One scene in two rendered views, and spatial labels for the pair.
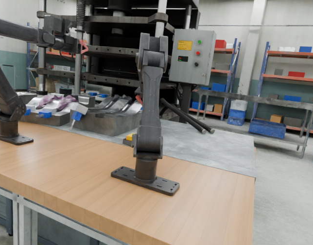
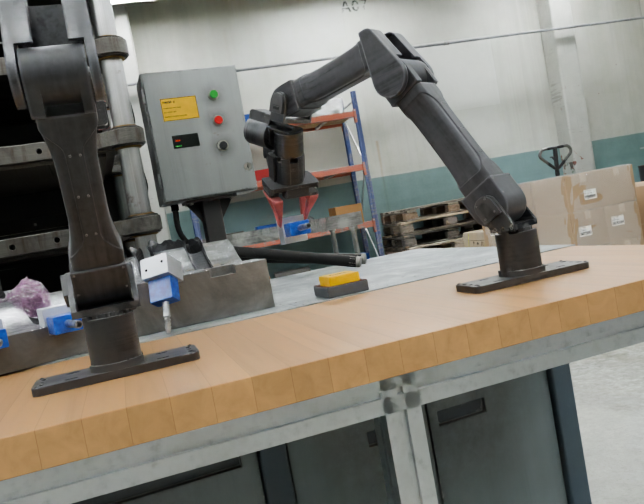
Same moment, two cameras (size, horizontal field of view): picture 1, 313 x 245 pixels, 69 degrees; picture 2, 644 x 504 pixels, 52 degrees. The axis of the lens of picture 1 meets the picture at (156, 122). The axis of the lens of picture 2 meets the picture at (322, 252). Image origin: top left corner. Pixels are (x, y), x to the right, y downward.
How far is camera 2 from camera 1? 0.89 m
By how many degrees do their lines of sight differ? 40
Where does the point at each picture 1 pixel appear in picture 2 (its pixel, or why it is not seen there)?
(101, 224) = (619, 303)
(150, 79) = (441, 104)
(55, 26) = not seen: hidden behind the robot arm
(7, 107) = (118, 271)
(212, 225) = not seen: outside the picture
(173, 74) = (174, 184)
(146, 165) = (534, 237)
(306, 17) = (228, 55)
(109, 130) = (261, 294)
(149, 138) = (513, 192)
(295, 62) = not seen: hidden behind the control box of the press
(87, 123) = (191, 304)
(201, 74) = (242, 166)
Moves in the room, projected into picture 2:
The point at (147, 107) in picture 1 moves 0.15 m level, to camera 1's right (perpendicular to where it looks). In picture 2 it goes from (471, 147) to (525, 141)
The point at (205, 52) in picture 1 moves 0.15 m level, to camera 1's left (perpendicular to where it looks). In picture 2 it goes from (234, 116) to (192, 117)
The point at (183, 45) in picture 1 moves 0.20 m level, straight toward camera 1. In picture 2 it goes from (177, 109) to (205, 92)
